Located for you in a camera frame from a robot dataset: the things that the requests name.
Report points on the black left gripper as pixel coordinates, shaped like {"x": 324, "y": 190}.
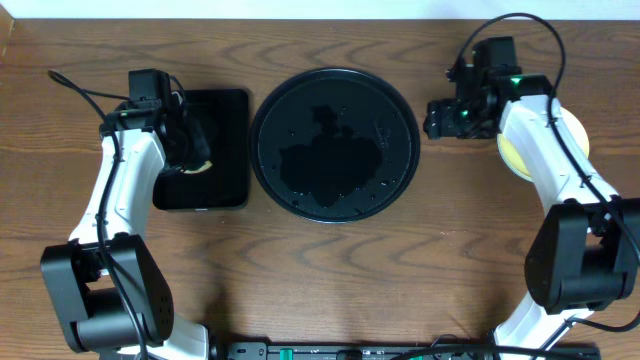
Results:
{"x": 195, "y": 148}

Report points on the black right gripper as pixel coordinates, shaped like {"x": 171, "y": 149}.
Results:
{"x": 439, "y": 118}

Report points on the green yellow sponge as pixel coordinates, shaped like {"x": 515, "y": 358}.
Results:
{"x": 207, "y": 165}

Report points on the yellow plate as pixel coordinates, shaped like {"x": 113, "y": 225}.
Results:
{"x": 514, "y": 161}

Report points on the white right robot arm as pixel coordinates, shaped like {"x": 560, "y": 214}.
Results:
{"x": 585, "y": 255}

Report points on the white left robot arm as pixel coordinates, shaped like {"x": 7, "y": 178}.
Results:
{"x": 107, "y": 291}

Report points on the black rectangular water tray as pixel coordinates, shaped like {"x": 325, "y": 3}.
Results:
{"x": 224, "y": 114}

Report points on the round black tray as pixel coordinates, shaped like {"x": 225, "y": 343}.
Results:
{"x": 334, "y": 145}

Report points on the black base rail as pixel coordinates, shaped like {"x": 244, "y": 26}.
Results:
{"x": 255, "y": 350}

